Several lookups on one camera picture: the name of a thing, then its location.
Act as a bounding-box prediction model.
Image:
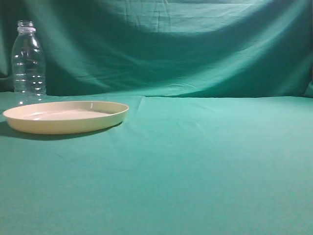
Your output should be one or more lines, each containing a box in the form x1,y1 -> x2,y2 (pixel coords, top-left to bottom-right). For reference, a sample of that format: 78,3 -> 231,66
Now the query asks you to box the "cream plastic plate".
3,101 -> 129,135

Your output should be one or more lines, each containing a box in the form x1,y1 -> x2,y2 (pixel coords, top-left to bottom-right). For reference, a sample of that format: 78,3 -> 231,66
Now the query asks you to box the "green cloth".
0,0 -> 313,235

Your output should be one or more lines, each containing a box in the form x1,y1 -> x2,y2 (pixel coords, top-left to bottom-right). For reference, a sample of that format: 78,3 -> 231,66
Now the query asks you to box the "clear empty plastic bottle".
11,20 -> 46,106

